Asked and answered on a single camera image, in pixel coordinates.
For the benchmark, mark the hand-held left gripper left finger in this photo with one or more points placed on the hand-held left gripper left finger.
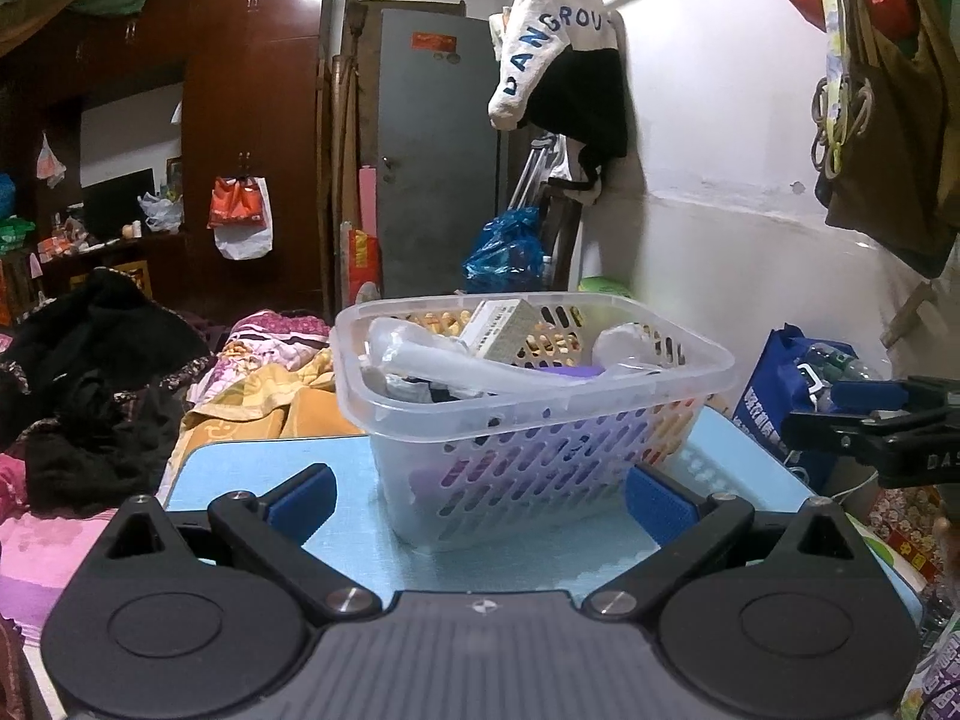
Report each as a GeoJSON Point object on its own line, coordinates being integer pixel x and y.
{"type": "Point", "coordinates": [304, 499]}

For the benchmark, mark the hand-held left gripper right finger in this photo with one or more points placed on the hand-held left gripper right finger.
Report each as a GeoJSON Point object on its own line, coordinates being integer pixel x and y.
{"type": "Point", "coordinates": [660, 506]}

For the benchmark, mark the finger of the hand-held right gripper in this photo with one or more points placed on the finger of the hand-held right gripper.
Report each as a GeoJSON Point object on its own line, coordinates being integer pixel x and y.
{"type": "Point", "coordinates": [832, 431]}
{"type": "Point", "coordinates": [870, 394]}

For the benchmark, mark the clear plastic basket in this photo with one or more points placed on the clear plastic basket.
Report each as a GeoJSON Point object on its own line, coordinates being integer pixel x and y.
{"type": "Point", "coordinates": [540, 465]}

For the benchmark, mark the purple tissue pack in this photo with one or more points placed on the purple tissue pack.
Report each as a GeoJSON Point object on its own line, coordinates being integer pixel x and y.
{"type": "Point", "coordinates": [480, 469]}

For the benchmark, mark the clear plastic bag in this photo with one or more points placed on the clear plastic bag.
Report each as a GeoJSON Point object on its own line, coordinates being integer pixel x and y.
{"type": "Point", "coordinates": [427, 360]}

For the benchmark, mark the long beige box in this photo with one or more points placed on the long beige box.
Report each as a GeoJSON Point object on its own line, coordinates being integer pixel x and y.
{"type": "Point", "coordinates": [499, 330]}

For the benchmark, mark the clear plastic bottle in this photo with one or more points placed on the clear plastic bottle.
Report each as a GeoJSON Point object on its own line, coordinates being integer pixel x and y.
{"type": "Point", "coordinates": [847, 364]}

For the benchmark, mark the white charger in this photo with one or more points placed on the white charger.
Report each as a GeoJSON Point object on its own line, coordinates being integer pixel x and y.
{"type": "Point", "coordinates": [810, 379]}

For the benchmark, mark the blue shopping bag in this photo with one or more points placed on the blue shopping bag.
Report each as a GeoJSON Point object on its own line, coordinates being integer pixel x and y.
{"type": "Point", "coordinates": [772, 405]}

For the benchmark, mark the printed packets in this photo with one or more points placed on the printed packets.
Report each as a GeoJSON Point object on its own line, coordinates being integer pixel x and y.
{"type": "Point", "coordinates": [922, 540]}

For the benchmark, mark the floral blanket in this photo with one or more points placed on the floral blanket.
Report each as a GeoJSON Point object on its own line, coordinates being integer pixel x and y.
{"type": "Point", "coordinates": [255, 390]}

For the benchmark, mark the green packet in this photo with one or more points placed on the green packet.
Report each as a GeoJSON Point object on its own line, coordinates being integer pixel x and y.
{"type": "Point", "coordinates": [604, 286]}

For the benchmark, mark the black clothes pile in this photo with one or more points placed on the black clothes pile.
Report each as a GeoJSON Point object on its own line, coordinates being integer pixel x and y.
{"type": "Point", "coordinates": [97, 390]}

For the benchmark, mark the red gift bag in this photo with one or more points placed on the red gift bag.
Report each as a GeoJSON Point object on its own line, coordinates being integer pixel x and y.
{"type": "Point", "coordinates": [364, 262]}

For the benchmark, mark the white plastic bag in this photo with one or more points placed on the white plastic bag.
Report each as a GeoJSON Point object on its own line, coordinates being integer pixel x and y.
{"type": "Point", "coordinates": [244, 244]}
{"type": "Point", "coordinates": [161, 214]}

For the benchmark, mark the pink striped blanket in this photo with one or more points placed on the pink striped blanket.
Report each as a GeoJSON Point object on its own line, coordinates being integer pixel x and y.
{"type": "Point", "coordinates": [45, 555]}

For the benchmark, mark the olive hanging bag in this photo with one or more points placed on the olive hanging bag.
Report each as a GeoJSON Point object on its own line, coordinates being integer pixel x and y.
{"type": "Point", "coordinates": [900, 127]}

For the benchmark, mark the blue plastic bag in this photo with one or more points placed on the blue plastic bag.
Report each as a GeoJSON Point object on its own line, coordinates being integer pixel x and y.
{"type": "Point", "coordinates": [502, 247]}

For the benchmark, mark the orange plastic bag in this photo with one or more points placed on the orange plastic bag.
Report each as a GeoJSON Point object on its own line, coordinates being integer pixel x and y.
{"type": "Point", "coordinates": [232, 202]}

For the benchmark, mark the pink board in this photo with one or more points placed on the pink board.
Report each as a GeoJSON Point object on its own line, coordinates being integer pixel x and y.
{"type": "Point", "coordinates": [367, 199]}

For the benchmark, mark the black monitor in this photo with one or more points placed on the black monitor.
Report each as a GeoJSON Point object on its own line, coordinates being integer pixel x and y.
{"type": "Point", "coordinates": [116, 202]}

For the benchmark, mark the metal crutch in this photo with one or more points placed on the metal crutch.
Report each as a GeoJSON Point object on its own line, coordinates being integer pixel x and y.
{"type": "Point", "coordinates": [529, 172]}

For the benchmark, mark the grey door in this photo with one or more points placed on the grey door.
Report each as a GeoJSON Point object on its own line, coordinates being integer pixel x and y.
{"type": "Point", "coordinates": [435, 150]}

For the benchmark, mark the wooden planks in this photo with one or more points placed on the wooden planks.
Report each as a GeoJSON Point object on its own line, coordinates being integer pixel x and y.
{"type": "Point", "coordinates": [345, 127]}

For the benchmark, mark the black hanging garment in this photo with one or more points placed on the black hanging garment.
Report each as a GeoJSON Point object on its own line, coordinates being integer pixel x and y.
{"type": "Point", "coordinates": [585, 105]}

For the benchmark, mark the brown wooden wardrobe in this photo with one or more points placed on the brown wooden wardrobe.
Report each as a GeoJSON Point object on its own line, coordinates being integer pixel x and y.
{"type": "Point", "coordinates": [255, 90]}

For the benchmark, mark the small hanging plastic bag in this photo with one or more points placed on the small hanging plastic bag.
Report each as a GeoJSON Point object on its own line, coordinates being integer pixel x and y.
{"type": "Point", "coordinates": [50, 163]}

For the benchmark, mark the white hooded sweater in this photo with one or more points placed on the white hooded sweater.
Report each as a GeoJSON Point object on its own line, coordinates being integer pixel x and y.
{"type": "Point", "coordinates": [551, 15]}

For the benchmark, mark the wooden wall bracket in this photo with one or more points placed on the wooden wall bracket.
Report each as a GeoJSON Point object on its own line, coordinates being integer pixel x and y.
{"type": "Point", "coordinates": [911, 311]}

